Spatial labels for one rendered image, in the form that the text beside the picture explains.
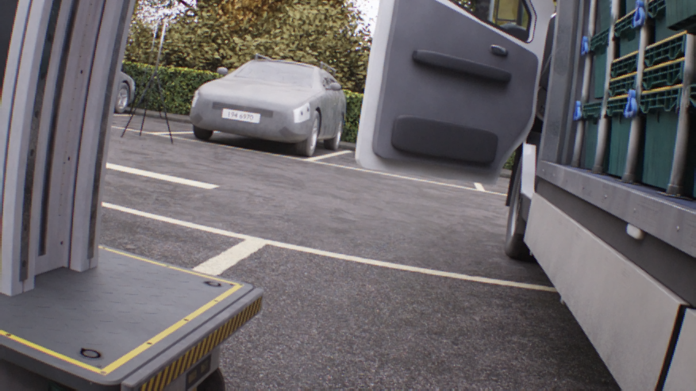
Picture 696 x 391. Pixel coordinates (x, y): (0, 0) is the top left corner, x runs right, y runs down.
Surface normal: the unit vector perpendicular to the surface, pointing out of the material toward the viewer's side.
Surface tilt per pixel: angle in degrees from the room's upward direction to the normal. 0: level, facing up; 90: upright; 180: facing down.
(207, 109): 90
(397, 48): 94
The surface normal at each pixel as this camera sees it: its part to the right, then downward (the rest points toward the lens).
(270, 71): 0.07, -0.80
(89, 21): 0.98, 0.17
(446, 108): 0.37, 0.12
